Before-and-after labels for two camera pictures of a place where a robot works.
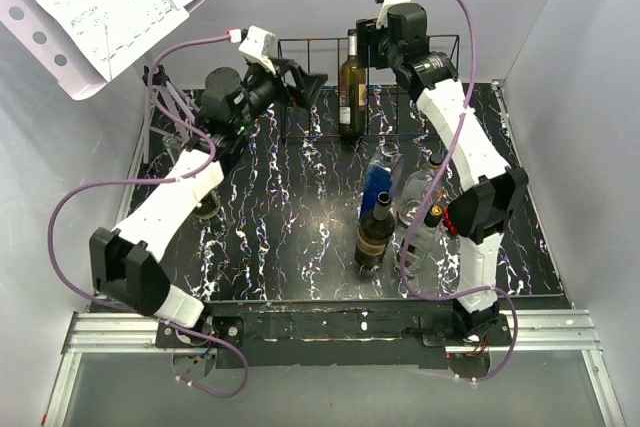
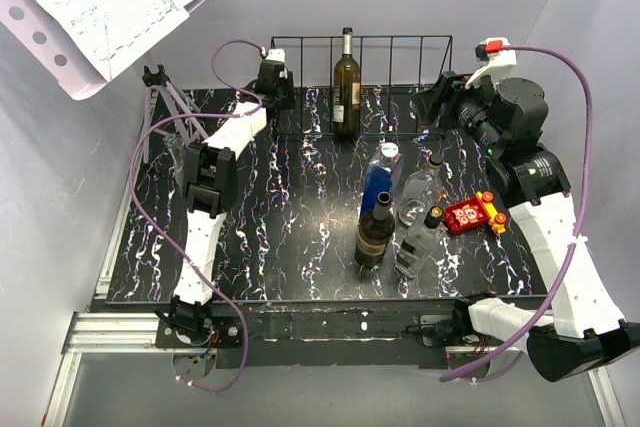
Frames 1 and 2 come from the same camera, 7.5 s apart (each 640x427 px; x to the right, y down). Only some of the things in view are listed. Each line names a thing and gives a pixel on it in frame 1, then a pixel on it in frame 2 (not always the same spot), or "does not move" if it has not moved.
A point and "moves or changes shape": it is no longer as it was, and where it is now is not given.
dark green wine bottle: [374, 233] does not move
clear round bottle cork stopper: [417, 185] does not move
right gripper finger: [364, 33] to [429, 101]
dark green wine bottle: [352, 93] moves or changes shape
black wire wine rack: [309, 89] does not move
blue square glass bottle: [382, 176] does not move
